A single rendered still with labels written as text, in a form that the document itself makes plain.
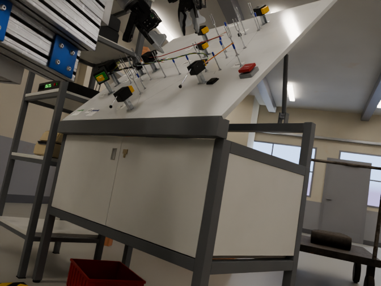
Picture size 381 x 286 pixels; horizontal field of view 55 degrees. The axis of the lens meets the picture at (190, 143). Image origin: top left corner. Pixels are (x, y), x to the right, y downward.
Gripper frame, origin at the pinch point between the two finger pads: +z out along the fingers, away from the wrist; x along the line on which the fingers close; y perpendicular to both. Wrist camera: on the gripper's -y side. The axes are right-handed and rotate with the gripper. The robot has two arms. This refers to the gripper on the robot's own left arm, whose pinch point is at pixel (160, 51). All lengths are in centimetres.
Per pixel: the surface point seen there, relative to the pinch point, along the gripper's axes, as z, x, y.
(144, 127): 19.4, -5.2, -22.4
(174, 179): 40.3, -20.9, -20.1
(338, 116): 361, 929, 105
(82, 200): 30, 9, -76
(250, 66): 25.1, -2.5, 24.3
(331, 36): 106, 519, 139
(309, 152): 72, 16, 22
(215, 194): 49, -34, -7
